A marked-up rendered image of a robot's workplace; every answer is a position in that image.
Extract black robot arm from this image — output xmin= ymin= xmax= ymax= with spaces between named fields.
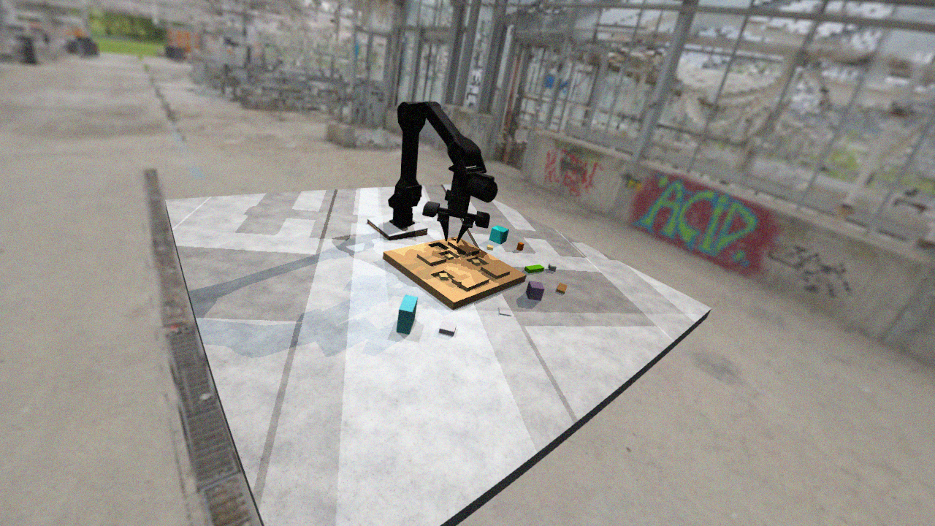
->
xmin=388 ymin=102 xmax=498 ymax=228

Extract small white flat block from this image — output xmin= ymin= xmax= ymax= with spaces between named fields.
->
xmin=439 ymin=321 xmax=457 ymax=337

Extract teal block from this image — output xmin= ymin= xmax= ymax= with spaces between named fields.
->
xmin=397 ymin=295 xmax=418 ymax=335

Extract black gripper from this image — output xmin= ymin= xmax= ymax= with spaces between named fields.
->
xmin=422 ymin=189 xmax=490 ymax=243

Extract teal cube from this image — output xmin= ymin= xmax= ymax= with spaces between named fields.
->
xmin=489 ymin=225 xmax=509 ymax=244

